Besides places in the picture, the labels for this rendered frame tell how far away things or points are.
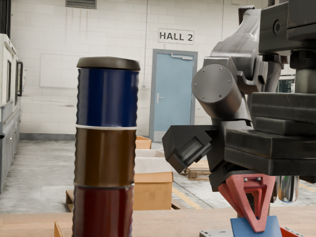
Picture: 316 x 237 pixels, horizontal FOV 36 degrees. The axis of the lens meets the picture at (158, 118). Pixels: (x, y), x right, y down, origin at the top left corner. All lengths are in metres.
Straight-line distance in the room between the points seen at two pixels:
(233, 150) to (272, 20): 0.14
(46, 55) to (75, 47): 0.66
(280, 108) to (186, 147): 0.18
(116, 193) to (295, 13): 0.25
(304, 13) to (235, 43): 0.34
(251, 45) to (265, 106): 0.24
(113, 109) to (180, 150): 0.38
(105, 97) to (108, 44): 11.16
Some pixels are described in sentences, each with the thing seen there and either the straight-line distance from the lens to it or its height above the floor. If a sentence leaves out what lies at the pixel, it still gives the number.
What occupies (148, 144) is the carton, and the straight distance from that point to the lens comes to 4.69.
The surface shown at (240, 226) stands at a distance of 0.67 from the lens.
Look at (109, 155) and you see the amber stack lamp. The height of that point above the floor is 1.14.
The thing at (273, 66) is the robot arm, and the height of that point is 1.24.
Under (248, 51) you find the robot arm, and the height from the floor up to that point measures 1.24.
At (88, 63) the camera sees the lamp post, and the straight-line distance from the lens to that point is 0.29.
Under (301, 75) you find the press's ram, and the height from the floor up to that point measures 1.20.
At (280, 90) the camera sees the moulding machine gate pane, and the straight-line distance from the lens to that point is 10.12.
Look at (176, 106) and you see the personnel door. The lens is 11.73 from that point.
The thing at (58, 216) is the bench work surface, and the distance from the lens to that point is 1.11.
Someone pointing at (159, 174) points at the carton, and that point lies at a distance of 4.08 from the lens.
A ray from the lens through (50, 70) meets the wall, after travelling 11.30.
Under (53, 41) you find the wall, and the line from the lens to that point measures 11.34.
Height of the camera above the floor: 1.18
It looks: 3 degrees down
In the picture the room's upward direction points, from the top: 3 degrees clockwise
